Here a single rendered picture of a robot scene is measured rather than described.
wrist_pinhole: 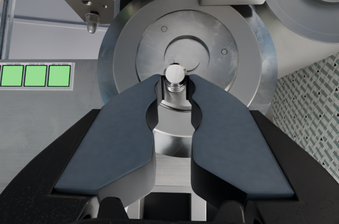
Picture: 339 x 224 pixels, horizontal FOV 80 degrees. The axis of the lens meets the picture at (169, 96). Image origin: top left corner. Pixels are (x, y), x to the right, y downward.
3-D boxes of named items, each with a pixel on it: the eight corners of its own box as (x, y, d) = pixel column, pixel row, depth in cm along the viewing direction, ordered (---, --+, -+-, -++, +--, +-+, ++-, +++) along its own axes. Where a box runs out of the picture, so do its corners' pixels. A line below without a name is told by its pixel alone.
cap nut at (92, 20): (97, 12, 50) (96, 30, 50) (102, 20, 54) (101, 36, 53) (82, 12, 50) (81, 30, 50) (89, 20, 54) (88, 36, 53)
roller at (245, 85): (257, -11, 16) (268, 136, 15) (208, 71, 42) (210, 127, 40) (113, -6, 17) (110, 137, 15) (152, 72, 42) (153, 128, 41)
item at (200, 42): (254, 29, 15) (217, 125, 14) (245, 40, 17) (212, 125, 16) (159, -6, 15) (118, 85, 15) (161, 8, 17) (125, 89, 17)
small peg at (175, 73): (186, 86, 12) (162, 85, 12) (185, 93, 14) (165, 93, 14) (187, 62, 12) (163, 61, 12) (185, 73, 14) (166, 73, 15)
